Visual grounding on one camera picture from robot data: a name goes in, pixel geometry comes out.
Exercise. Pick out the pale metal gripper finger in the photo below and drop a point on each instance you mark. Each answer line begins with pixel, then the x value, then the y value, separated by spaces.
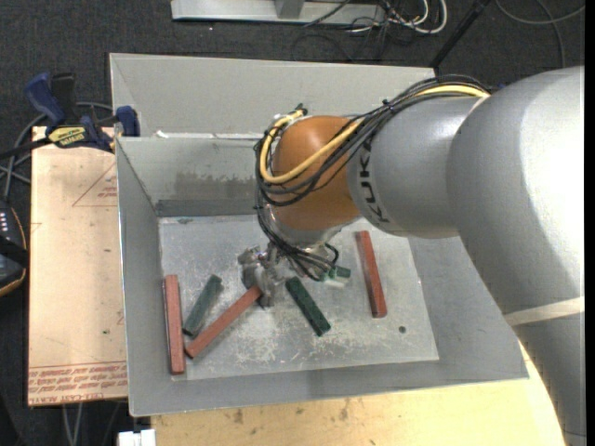
pixel 250 278
pixel 270 296

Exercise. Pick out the red-brown block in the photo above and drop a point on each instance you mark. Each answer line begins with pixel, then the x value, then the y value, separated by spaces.
pixel 218 325
pixel 372 277
pixel 174 328

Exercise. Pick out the dark green flat block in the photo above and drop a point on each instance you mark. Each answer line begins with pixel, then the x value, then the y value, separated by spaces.
pixel 309 307
pixel 203 305

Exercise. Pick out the brown cardboard board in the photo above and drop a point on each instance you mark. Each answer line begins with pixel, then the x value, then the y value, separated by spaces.
pixel 74 249

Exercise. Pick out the grey metal bin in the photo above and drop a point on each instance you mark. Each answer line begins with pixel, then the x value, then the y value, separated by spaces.
pixel 209 91

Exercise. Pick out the black cylinder on white bracket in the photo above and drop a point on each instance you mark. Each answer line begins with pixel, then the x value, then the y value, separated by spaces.
pixel 337 283

